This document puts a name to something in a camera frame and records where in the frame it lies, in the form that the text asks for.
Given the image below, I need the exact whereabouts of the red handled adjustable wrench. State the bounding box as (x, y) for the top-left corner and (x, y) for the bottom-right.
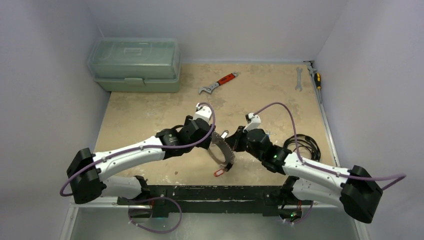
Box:
(198, 72), (239, 95)

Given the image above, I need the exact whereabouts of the aluminium side rail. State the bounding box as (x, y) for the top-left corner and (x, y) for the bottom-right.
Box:
(303, 60), (340, 167)

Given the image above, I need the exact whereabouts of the key with red tag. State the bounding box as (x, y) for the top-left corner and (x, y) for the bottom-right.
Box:
(213, 168), (225, 177)

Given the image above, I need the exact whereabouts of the yellow black screwdriver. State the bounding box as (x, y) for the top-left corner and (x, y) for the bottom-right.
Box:
(314, 72), (321, 91)

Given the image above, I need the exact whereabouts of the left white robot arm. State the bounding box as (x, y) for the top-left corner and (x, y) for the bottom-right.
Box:
(60, 115), (216, 204)

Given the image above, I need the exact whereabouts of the black cable bundle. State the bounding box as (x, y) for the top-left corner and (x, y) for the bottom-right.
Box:
(283, 133), (322, 163)

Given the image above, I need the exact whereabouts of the key with white tag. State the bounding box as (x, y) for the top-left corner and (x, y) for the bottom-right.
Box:
(220, 130), (229, 139)

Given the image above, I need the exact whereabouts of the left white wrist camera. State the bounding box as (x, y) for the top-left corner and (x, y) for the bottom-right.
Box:
(192, 102), (212, 123)

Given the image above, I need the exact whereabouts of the silver open-end spanner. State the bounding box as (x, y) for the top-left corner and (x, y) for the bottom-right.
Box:
(295, 67), (303, 92)

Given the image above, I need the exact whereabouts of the green translucent plastic toolbox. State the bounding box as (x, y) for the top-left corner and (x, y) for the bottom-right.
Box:
(87, 37), (181, 93)

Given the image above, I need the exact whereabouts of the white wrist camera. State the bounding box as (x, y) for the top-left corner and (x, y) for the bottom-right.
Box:
(243, 112), (262, 132)
(192, 102), (212, 123)

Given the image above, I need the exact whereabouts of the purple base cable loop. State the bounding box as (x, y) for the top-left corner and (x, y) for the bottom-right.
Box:
(127, 194), (184, 234)

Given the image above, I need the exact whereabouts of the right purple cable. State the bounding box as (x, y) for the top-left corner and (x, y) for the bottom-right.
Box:
(253, 101), (407, 192)

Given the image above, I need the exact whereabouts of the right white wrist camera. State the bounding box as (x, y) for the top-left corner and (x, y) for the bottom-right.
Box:
(243, 112), (262, 132)

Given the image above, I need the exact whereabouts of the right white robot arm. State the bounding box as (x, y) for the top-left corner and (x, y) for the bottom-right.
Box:
(225, 126), (383, 224)

